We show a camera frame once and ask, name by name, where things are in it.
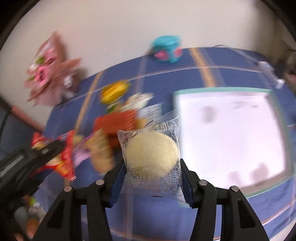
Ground orange-red snack packet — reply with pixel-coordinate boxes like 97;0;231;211
93;110;147;149

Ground clear-wrapped round white pastry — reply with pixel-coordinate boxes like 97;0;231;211
117;111;185;201

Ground yellow-wrapped snack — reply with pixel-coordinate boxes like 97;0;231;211
100;80;129;104

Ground cream-wrapped small snack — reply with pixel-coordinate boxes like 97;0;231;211
122;93;154;111

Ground red cracker snack packet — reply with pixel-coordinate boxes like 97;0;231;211
31;130;76;182

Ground pink and yellow snack packet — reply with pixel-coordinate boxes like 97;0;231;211
72;128;115;175

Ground white tray with green rim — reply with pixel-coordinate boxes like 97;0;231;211
173;87;295;197

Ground pink flower bouquet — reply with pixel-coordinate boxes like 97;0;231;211
24;32;81;107

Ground white power strip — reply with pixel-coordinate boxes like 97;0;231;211
257;61;285;89

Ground teal toy house box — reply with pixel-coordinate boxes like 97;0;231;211
152;35;183;63

